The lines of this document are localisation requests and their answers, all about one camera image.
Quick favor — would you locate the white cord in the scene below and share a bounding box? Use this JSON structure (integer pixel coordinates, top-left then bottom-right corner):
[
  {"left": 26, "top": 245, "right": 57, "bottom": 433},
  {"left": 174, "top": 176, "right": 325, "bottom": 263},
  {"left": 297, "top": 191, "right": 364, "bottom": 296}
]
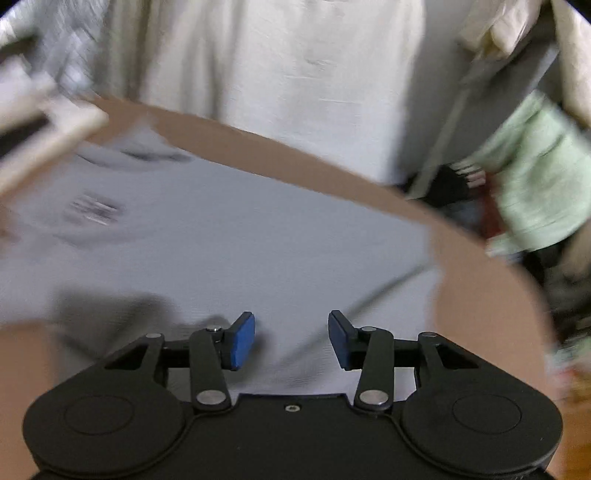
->
[{"left": 406, "top": 58, "right": 490, "bottom": 200}]

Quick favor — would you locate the white robe on chair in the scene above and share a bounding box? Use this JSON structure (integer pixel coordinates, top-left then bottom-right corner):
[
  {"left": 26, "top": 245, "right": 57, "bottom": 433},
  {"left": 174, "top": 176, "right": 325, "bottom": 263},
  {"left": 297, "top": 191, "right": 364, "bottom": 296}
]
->
[{"left": 104, "top": 0, "right": 428, "bottom": 185}]

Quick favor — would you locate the cream quilted cloth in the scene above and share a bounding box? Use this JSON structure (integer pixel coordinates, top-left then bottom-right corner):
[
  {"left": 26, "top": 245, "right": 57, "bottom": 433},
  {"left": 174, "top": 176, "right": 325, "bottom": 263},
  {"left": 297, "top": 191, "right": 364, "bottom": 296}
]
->
[{"left": 456, "top": 0, "right": 591, "bottom": 118}]

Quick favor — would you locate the black object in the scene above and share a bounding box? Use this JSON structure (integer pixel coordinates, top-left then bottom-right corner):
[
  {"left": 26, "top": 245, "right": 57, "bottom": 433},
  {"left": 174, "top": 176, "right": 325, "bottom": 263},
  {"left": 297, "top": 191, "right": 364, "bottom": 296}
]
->
[{"left": 424, "top": 164, "right": 477, "bottom": 209}]

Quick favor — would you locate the pale green cloth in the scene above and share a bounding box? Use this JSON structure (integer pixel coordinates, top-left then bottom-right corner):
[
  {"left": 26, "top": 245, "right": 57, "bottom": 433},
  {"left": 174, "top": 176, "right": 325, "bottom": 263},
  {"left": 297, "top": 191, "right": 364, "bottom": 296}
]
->
[{"left": 478, "top": 90, "right": 591, "bottom": 254}]

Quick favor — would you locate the pale printed T-shirt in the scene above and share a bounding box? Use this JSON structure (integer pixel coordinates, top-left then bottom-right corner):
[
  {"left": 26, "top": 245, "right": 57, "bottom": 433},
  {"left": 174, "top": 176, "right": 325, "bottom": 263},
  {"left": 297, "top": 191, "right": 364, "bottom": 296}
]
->
[{"left": 0, "top": 127, "right": 444, "bottom": 398}]

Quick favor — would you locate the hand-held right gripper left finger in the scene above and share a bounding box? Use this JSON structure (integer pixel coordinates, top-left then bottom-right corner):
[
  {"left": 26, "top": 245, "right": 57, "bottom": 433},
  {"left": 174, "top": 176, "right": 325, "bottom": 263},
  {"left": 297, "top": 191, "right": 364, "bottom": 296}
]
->
[{"left": 92, "top": 311, "right": 256, "bottom": 412}]

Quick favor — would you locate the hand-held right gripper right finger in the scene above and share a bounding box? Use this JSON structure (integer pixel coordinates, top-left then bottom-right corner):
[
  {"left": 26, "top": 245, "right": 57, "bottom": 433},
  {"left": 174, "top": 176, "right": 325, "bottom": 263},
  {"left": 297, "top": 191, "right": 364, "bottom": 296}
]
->
[{"left": 328, "top": 310, "right": 490, "bottom": 415}]

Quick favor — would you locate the red object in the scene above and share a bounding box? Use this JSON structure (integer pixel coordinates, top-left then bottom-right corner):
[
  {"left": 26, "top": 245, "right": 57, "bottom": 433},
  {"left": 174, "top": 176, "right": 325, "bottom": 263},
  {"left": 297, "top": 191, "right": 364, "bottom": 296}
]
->
[{"left": 480, "top": 174, "right": 508, "bottom": 238}]

